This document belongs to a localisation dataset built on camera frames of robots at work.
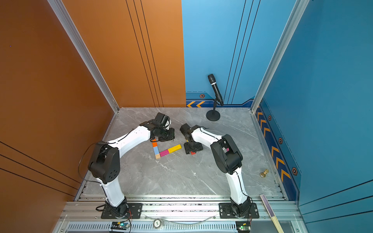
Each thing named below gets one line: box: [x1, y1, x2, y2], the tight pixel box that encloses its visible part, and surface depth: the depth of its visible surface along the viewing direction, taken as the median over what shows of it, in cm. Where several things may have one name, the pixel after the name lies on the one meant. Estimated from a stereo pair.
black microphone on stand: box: [205, 73, 224, 122], surface depth 102 cm
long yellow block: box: [167, 144, 183, 154], surface depth 98 cm
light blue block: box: [152, 146, 160, 155], surface depth 96 cm
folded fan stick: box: [259, 193, 285, 233], surface depth 74 cm
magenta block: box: [159, 149, 170, 157], surface depth 96 cm
